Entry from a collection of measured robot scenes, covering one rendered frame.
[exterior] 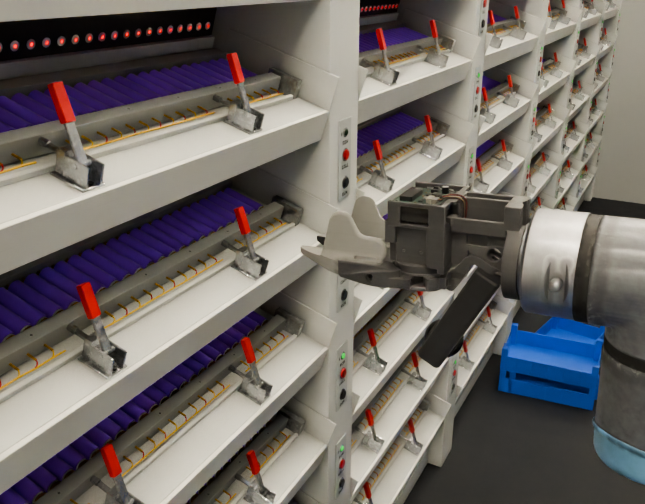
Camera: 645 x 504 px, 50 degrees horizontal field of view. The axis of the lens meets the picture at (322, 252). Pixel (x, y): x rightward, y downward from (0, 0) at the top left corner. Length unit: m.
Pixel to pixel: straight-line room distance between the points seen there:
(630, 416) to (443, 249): 0.20
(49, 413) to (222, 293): 0.28
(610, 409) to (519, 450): 1.58
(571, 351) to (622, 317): 1.99
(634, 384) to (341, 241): 0.27
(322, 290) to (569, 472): 1.24
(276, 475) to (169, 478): 0.32
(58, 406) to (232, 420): 0.33
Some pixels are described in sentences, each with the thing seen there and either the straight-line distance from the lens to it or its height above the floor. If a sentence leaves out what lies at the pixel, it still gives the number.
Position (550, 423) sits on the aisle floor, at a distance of 2.35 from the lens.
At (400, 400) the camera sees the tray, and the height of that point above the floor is 0.37.
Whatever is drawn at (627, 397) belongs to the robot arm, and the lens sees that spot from 0.62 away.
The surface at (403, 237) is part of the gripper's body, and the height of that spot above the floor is 1.09.
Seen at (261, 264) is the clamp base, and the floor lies 0.95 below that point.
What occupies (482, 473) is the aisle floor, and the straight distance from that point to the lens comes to 2.10.
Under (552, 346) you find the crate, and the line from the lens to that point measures 2.57.
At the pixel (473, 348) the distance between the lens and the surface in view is 2.32.
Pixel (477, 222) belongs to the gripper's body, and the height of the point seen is 1.11.
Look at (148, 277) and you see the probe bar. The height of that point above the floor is 0.98.
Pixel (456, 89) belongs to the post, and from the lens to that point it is 1.67.
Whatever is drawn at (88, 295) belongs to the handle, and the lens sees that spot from 0.71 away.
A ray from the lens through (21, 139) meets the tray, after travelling 0.68.
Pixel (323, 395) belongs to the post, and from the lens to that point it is 1.19.
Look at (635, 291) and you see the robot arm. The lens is 0.57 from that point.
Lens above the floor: 1.30
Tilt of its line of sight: 22 degrees down
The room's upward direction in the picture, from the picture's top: straight up
